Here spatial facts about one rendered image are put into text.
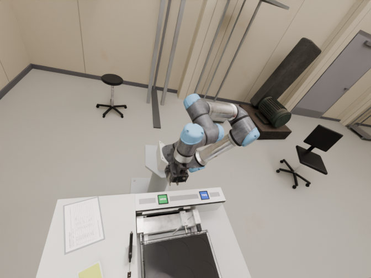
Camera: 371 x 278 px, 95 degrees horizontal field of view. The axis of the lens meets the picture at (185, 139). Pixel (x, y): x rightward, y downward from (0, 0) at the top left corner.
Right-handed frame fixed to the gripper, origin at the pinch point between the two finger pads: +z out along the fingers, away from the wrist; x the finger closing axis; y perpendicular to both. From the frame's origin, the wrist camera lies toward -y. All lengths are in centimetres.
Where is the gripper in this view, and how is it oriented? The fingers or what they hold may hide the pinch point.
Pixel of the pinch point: (170, 179)
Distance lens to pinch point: 85.8
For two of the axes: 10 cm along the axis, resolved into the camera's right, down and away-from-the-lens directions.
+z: -2.8, 7.0, 6.5
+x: 9.3, 0.4, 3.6
